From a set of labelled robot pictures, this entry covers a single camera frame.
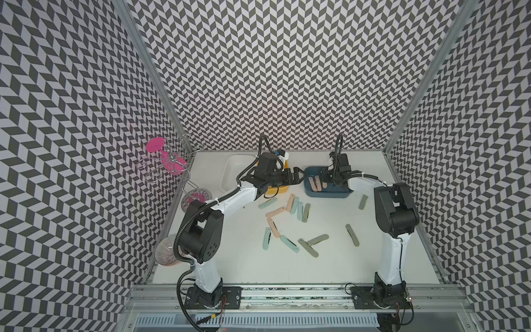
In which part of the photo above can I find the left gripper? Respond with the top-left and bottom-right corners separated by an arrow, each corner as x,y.
267,165 -> 308,185

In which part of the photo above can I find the dark teal storage box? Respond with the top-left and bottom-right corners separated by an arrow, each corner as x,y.
303,166 -> 353,199

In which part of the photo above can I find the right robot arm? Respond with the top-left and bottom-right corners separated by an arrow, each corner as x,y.
324,134 -> 420,308

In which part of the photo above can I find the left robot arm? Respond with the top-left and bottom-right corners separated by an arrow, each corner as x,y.
173,135 -> 305,307

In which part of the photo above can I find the yellow storage box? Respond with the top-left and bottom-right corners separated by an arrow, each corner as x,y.
257,159 -> 289,199

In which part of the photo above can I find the mint fruit knife upper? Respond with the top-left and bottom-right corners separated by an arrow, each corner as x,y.
290,196 -> 300,214

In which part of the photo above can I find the mint fruit knife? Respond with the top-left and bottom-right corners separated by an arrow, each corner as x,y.
297,201 -> 304,221
280,235 -> 300,253
258,197 -> 277,209
290,196 -> 300,214
262,227 -> 272,250

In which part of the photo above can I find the mint fruit knife middle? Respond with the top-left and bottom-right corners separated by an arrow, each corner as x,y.
297,201 -> 304,221

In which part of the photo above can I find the olive fruit knife upper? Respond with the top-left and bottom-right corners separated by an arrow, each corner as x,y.
301,203 -> 311,223

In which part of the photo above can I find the olive fruit knife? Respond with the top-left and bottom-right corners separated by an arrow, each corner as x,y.
345,224 -> 360,247
301,203 -> 311,223
358,194 -> 369,210
298,239 -> 319,258

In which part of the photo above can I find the olive fruit knife far right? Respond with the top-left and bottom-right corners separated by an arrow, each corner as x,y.
358,194 -> 369,210

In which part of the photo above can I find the mint fruit knife far left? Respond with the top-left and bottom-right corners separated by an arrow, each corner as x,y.
258,197 -> 277,209

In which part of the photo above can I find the mint fruit knife lower left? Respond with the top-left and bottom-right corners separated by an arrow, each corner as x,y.
262,227 -> 272,250

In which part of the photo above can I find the olive fruit knife angled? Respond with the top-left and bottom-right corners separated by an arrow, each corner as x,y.
306,234 -> 329,246

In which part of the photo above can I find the white storage box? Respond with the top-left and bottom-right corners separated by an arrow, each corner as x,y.
221,154 -> 255,192

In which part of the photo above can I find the olive fruit knife lower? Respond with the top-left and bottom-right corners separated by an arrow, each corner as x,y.
298,239 -> 319,258

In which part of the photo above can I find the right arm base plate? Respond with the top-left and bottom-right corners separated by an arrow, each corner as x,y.
348,284 -> 411,310

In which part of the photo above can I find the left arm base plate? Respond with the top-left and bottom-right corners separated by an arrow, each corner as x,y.
184,285 -> 243,310

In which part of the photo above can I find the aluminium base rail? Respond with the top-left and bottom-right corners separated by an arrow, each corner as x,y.
123,284 -> 473,313

